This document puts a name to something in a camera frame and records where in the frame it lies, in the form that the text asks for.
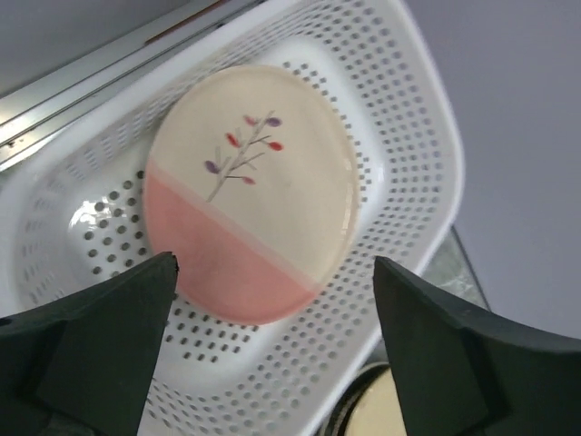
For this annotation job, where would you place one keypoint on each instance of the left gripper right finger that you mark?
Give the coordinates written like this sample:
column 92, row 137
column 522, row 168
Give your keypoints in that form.
column 462, row 370

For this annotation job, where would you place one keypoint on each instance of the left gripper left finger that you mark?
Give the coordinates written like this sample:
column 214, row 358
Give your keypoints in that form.
column 83, row 364

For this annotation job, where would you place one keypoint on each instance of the cream and pink oval plate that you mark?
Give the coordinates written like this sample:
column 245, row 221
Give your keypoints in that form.
column 252, row 183

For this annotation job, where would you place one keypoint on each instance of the white perforated plastic bin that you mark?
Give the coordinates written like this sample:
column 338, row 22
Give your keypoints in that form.
column 70, row 217

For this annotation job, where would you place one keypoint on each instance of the yellow round plate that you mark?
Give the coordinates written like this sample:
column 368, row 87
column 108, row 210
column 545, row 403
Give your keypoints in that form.
column 378, row 412

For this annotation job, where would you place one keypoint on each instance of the black round plate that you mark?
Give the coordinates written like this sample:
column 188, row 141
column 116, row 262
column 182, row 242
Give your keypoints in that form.
column 336, row 422

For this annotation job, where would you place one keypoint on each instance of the aluminium rail frame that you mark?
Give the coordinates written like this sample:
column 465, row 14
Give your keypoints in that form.
column 62, row 59

